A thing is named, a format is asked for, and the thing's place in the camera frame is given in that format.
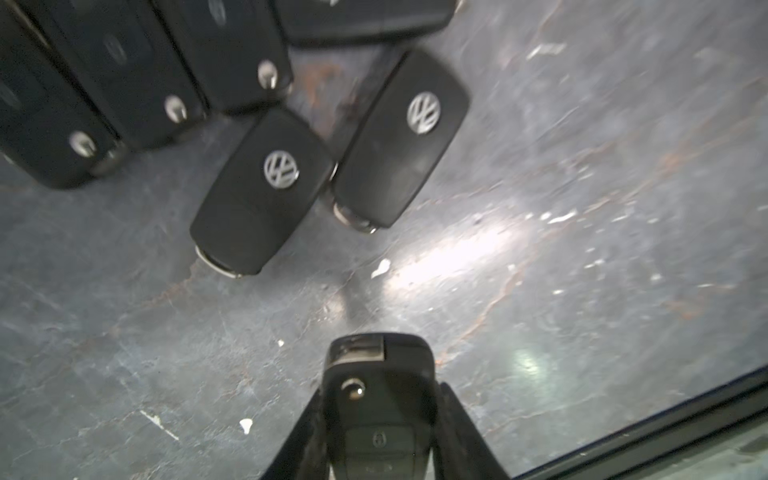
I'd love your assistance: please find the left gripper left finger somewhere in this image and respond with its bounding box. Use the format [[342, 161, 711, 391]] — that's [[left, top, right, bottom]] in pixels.
[[260, 389, 329, 480]]

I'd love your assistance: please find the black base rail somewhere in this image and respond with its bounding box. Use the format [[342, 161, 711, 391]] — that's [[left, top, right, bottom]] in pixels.
[[518, 366, 767, 479]]

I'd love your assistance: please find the black flip key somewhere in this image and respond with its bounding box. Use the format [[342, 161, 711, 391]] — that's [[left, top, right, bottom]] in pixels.
[[19, 0, 206, 149], [1, 1, 130, 190], [154, 0, 294, 113]]

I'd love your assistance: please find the black flip key lone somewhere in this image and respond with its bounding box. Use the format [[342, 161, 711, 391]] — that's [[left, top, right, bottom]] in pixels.
[[321, 332, 437, 479]]

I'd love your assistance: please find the black flip key leftmost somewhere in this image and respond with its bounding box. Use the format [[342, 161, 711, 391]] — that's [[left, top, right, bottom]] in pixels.
[[1, 1, 130, 190]]

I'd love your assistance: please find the black vw key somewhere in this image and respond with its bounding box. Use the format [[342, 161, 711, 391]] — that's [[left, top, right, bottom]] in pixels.
[[272, 0, 458, 48], [332, 49, 470, 234], [190, 107, 336, 279]]

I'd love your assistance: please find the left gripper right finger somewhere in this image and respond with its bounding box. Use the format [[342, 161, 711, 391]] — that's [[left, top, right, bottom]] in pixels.
[[433, 382, 509, 480]]

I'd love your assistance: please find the black VW key left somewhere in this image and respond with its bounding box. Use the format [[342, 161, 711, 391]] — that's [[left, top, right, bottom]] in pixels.
[[190, 107, 336, 279]]

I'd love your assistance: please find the black VW key upper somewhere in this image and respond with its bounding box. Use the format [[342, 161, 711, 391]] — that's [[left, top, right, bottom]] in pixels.
[[272, 0, 458, 48]]

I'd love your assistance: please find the black VW key right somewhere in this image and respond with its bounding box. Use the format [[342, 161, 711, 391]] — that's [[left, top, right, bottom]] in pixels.
[[332, 49, 470, 234]]

